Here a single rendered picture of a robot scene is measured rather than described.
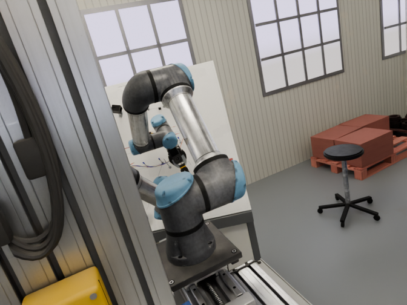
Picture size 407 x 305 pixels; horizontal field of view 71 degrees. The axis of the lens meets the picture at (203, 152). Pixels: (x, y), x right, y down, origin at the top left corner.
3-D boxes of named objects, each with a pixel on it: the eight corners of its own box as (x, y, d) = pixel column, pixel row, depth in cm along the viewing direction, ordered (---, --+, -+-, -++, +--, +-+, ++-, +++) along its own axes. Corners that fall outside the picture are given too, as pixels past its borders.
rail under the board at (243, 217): (254, 221, 159) (252, 211, 157) (51, 265, 164) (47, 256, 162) (252, 216, 164) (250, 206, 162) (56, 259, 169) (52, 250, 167)
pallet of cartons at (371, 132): (369, 140, 442) (366, 112, 430) (426, 149, 369) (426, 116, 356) (309, 166, 404) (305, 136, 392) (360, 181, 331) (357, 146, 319)
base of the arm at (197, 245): (225, 250, 82) (217, 221, 79) (175, 274, 77) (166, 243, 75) (204, 228, 96) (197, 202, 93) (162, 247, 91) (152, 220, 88)
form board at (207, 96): (49, 254, 165) (48, 254, 163) (48, 102, 200) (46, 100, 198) (251, 210, 159) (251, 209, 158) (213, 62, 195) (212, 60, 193)
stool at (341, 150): (397, 213, 262) (394, 146, 243) (350, 234, 250) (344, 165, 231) (350, 192, 313) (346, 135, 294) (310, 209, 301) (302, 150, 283)
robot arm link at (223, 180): (203, 218, 87) (145, 86, 108) (246, 201, 91) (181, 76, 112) (208, 206, 76) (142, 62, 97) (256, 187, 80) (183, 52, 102)
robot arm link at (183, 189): (159, 219, 88) (146, 180, 84) (199, 204, 91) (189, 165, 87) (169, 238, 77) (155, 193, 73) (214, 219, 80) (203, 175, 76)
